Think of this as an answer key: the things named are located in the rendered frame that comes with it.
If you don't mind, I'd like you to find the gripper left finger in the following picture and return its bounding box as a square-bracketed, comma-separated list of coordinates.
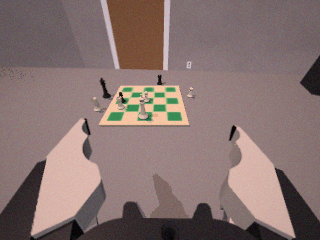
[0, 118, 106, 240]

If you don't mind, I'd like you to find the green and cream chessboard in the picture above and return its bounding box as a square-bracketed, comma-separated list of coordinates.
[99, 86, 189, 126]

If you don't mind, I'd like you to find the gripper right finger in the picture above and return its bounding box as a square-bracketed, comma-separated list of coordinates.
[219, 125, 320, 240]

